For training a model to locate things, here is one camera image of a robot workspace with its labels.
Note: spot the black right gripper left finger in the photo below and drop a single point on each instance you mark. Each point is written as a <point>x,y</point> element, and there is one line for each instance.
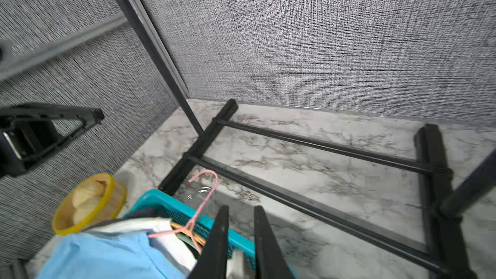
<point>212,262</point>

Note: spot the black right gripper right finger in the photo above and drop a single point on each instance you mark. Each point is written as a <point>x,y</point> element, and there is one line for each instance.
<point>270,262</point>

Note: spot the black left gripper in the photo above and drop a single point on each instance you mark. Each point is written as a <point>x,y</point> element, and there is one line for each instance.
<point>29,137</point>

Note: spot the pink clothes hanger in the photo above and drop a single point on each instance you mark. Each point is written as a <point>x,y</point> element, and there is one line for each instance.
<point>188,228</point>

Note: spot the light blue t-shirt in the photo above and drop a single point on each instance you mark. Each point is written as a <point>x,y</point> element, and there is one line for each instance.
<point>95,255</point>

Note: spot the teal plastic basket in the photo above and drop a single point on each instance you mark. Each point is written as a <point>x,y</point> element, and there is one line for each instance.
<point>181,213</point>

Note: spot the yellow bamboo steamer basket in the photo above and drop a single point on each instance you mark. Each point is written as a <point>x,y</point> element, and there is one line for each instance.
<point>97,199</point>

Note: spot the black clothes rack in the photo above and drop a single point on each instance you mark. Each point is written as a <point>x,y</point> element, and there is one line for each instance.
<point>366,74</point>

